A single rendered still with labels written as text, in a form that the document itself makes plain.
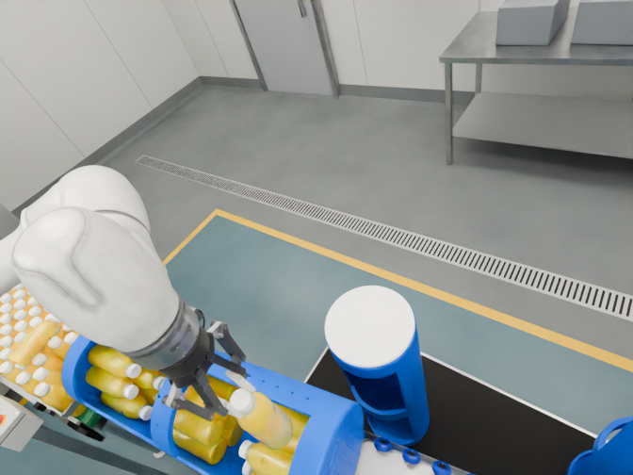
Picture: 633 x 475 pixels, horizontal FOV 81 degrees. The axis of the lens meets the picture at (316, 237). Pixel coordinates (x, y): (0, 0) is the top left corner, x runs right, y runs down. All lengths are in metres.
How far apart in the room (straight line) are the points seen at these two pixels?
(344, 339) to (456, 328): 1.25
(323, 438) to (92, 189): 0.64
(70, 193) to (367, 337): 0.87
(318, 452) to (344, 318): 0.46
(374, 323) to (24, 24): 5.01
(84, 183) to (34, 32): 5.00
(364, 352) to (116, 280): 0.85
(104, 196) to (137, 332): 0.18
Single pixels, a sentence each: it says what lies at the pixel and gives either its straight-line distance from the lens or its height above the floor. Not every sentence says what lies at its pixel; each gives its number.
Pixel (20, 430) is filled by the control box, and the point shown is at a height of 1.06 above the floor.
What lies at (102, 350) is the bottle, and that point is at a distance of 1.39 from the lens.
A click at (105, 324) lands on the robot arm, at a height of 1.80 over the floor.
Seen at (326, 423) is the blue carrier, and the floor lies 1.23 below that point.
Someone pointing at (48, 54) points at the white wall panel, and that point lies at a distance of 5.54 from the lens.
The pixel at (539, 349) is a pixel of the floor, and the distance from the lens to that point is 2.33.
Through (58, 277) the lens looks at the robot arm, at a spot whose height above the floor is 1.86.
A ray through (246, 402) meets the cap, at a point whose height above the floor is 1.45.
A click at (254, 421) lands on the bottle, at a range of 0.73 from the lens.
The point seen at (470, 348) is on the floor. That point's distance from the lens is 2.28.
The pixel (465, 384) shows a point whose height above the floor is 0.15.
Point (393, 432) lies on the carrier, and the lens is 1.96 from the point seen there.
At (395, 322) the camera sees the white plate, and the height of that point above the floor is 1.04.
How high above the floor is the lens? 2.05
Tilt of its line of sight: 45 degrees down
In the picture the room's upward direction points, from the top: 22 degrees counter-clockwise
